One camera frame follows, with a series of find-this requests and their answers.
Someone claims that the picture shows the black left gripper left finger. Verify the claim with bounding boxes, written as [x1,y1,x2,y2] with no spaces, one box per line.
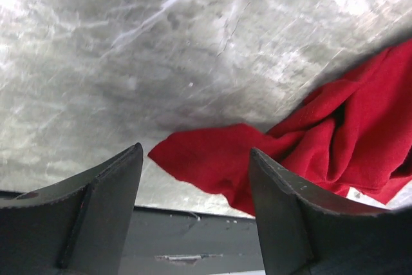
[1,144,143,274]

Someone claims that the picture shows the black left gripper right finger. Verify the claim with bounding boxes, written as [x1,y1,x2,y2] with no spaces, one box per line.
[249,149,411,274]

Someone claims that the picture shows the red t shirt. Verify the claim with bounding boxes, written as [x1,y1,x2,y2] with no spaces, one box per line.
[149,41,411,215]

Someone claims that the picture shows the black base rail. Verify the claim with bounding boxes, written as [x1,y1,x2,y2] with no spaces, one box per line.
[118,207,264,274]

